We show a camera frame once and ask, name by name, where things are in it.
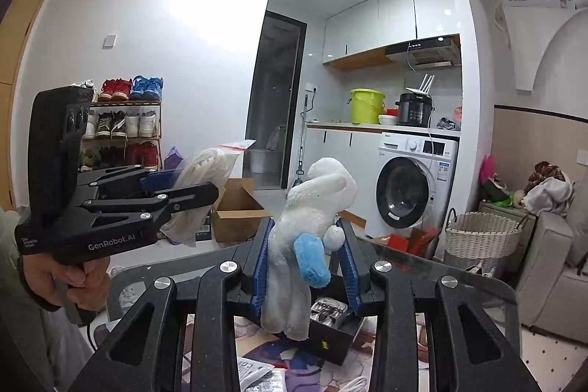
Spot black cardboard box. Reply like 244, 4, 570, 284
307, 268, 369, 367

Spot black pressure cooker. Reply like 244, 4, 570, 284
396, 91, 435, 127

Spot dark framed glass door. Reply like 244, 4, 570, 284
245, 12, 308, 191

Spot white cabinets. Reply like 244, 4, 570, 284
301, 122, 382, 193
322, 0, 462, 71

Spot dark green box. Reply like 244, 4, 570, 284
195, 213, 213, 242

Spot wooden door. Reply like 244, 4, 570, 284
0, 0, 67, 209

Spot white lower cabinets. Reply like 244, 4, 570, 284
301, 122, 382, 193

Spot range hood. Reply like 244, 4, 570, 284
385, 36, 461, 68

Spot white upper cabinets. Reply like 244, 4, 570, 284
322, 0, 462, 71

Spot green plastic bucket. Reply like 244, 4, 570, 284
347, 88, 386, 125

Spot white washing machine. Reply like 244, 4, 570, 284
363, 130, 460, 257

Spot white and blue plush toy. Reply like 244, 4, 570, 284
259, 157, 359, 340

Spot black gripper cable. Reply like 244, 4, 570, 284
86, 321, 102, 353

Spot grey sofa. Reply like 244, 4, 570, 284
514, 172, 588, 344

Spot pile of clothes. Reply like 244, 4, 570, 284
521, 161, 575, 216

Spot flat mop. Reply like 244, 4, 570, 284
287, 94, 313, 191

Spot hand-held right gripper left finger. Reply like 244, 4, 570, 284
69, 220, 276, 392

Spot purple plastic bag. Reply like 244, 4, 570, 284
163, 146, 185, 172

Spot grey side cabinet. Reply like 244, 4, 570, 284
478, 199, 536, 273

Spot bundle of cloth items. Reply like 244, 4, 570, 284
435, 105, 462, 132

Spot person's left forearm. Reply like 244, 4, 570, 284
0, 208, 95, 392

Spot woven laundry basket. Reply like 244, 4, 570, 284
443, 208, 529, 278

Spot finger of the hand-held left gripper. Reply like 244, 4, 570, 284
76, 165, 184, 202
82, 182, 219, 232

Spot white printed packet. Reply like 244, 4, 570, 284
236, 357, 276, 390

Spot brown cardboard box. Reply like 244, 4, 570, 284
210, 177, 273, 243

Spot wooden shoe rack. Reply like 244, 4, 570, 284
78, 98, 164, 172

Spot white router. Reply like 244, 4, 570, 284
404, 73, 437, 95

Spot person's left hand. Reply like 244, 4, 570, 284
18, 256, 112, 314

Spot shoe rack with shoes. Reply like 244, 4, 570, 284
80, 75, 165, 170

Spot red cardboard box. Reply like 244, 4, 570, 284
367, 227, 442, 271

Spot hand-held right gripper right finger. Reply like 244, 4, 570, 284
335, 217, 543, 392

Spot pink and green plush item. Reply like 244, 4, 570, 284
480, 153, 524, 209

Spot clear bag of white items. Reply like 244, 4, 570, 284
161, 141, 258, 248

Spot printed anime desk mat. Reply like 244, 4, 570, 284
181, 314, 382, 392

